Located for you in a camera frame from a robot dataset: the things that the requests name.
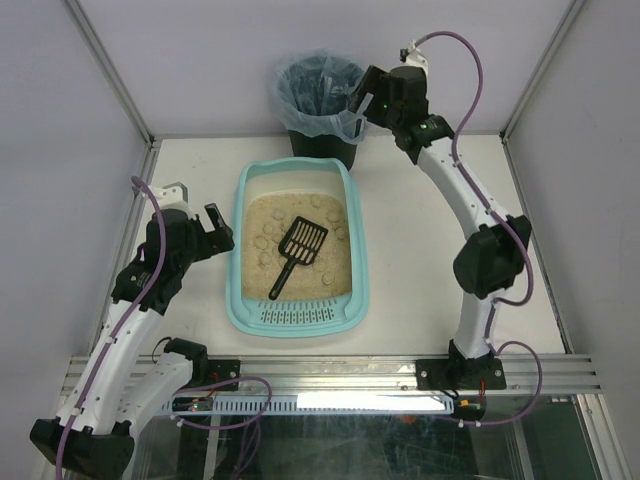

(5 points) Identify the black trash bin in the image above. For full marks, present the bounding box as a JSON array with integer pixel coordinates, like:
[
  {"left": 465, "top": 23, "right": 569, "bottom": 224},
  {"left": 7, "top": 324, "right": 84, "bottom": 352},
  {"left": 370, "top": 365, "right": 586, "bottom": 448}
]
[{"left": 287, "top": 55, "right": 364, "bottom": 171}]

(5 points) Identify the black slotted litter scoop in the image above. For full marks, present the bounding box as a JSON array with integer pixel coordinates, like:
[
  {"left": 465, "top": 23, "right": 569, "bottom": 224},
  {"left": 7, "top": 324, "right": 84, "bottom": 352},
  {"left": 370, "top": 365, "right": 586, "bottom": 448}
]
[{"left": 268, "top": 216, "right": 328, "bottom": 300}]

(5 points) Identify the teal plastic litter box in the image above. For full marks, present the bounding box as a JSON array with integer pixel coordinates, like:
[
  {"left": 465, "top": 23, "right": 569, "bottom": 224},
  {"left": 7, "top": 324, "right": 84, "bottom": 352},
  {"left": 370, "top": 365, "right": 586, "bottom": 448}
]
[{"left": 226, "top": 157, "right": 369, "bottom": 338}]

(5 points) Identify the translucent blue bin liner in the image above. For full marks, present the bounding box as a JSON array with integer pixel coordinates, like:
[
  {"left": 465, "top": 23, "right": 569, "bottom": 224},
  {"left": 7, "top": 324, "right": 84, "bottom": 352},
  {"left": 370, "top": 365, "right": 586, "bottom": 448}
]
[{"left": 268, "top": 49, "right": 368, "bottom": 145}]

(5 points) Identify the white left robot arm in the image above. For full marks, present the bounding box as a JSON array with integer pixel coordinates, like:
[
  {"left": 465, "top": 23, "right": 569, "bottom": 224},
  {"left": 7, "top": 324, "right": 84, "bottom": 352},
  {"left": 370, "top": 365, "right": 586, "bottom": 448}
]
[{"left": 30, "top": 203, "right": 234, "bottom": 479}]

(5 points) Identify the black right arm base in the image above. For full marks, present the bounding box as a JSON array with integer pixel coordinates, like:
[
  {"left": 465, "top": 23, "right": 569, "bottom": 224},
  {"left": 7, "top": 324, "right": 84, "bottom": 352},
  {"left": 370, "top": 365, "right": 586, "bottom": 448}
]
[{"left": 415, "top": 357, "right": 506, "bottom": 392}]

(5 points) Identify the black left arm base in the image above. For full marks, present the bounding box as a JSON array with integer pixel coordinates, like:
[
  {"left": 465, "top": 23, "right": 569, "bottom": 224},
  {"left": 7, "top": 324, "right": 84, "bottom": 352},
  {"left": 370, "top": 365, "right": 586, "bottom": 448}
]
[{"left": 188, "top": 358, "right": 241, "bottom": 393}]

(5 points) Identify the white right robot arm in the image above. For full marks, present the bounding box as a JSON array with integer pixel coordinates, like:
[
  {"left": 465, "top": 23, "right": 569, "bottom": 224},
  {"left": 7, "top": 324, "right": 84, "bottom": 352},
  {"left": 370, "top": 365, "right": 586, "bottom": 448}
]
[{"left": 349, "top": 66, "right": 532, "bottom": 360}]

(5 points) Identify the beige pellet cat litter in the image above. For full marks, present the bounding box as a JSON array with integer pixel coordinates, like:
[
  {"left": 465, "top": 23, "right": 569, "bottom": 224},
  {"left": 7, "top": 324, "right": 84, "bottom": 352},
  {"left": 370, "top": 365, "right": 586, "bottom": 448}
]
[{"left": 241, "top": 193, "right": 352, "bottom": 301}]

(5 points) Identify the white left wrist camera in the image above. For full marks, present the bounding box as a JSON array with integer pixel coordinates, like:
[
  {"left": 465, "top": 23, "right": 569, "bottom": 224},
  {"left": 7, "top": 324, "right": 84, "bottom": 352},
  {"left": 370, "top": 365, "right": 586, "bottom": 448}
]
[{"left": 132, "top": 177, "right": 192, "bottom": 215}]

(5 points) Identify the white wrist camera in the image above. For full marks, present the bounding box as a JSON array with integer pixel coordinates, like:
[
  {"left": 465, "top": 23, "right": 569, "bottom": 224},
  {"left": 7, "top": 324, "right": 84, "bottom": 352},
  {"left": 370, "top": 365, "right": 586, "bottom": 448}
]
[
  {"left": 399, "top": 40, "right": 429, "bottom": 76},
  {"left": 132, "top": 177, "right": 192, "bottom": 215}
]

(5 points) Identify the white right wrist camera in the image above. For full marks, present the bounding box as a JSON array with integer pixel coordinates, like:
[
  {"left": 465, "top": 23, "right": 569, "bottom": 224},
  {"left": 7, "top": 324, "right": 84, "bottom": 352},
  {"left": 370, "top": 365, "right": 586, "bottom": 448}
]
[{"left": 399, "top": 40, "right": 429, "bottom": 76}]

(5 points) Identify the right aluminium frame post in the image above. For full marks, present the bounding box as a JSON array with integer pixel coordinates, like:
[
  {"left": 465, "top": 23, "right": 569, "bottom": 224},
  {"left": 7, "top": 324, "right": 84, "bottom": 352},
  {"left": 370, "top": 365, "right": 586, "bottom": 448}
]
[{"left": 500, "top": 0, "right": 588, "bottom": 141}]

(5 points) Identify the aluminium frame post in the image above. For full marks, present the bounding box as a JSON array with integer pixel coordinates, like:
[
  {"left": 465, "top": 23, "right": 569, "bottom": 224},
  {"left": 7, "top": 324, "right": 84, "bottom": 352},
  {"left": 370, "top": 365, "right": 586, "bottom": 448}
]
[
  {"left": 500, "top": 0, "right": 588, "bottom": 141},
  {"left": 61, "top": 0, "right": 155, "bottom": 146}
]

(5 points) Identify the aluminium mounting rail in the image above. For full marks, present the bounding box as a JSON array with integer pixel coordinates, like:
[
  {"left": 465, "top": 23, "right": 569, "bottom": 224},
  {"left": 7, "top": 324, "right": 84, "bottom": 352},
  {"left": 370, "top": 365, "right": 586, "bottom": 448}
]
[{"left": 237, "top": 352, "right": 602, "bottom": 396}]

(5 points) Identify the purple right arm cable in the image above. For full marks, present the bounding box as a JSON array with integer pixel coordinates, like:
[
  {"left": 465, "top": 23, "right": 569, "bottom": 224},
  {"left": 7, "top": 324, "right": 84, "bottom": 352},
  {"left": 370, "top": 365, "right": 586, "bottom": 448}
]
[{"left": 417, "top": 30, "right": 544, "bottom": 429}]

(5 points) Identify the left aluminium frame post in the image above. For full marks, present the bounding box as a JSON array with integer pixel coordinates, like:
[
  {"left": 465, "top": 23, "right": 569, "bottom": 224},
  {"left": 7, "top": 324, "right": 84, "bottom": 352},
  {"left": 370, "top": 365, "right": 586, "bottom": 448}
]
[{"left": 61, "top": 0, "right": 155, "bottom": 146}]

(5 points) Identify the white slotted cable duct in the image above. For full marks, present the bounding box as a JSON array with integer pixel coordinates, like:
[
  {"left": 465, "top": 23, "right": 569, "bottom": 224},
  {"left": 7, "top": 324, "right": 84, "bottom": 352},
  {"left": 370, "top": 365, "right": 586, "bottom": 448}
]
[{"left": 159, "top": 392, "right": 456, "bottom": 416}]

